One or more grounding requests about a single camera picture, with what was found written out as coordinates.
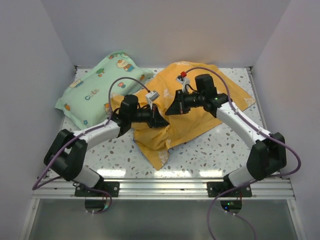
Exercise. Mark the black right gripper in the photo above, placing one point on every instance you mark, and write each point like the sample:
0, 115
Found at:
178, 107

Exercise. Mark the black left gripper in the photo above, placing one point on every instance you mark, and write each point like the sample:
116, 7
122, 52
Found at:
155, 119

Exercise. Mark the orange mickey mouse pillowcase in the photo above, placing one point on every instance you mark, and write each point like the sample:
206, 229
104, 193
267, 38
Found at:
154, 143

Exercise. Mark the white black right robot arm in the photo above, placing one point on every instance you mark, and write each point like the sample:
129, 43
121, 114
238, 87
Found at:
267, 152

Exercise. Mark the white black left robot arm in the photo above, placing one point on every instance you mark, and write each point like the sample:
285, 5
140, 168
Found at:
67, 153

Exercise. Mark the green cartoon bear pillow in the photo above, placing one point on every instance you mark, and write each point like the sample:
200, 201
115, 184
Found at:
86, 100

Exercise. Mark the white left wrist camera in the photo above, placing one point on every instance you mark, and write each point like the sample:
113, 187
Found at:
151, 97

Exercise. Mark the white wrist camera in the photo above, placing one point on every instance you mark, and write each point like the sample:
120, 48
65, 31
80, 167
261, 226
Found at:
184, 81
151, 97

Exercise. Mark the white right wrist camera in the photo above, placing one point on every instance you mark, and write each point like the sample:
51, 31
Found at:
184, 81

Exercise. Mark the aluminium mounting rail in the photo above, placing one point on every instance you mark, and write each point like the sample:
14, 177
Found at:
173, 189

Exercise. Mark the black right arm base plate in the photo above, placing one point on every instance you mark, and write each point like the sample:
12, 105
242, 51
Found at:
215, 188

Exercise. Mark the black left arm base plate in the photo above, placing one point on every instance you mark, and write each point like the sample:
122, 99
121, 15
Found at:
111, 187

